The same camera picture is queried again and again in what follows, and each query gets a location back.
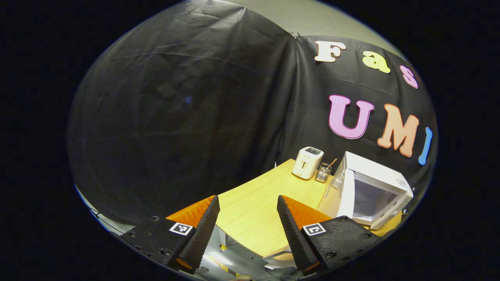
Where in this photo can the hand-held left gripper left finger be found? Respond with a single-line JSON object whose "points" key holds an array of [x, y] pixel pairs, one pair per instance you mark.
{"points": [[203, 234]]}

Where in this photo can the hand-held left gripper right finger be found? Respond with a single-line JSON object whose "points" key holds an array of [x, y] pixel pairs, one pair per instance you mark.
{"points": [[295, 238]]}

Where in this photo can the white microwave oven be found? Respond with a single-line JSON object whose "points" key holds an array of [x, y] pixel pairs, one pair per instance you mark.
{"points": [[375, 171]]}

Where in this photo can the white toaster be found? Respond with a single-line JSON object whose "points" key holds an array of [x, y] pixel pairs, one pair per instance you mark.
{"points": [[306, 164]]}

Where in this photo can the wooden stick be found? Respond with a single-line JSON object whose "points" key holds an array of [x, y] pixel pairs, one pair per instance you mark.
{"points": [[332, 163]]}

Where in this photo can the black backdrop cloth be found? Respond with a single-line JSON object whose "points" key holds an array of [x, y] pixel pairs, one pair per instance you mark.
{"points": [[175, 117]]}

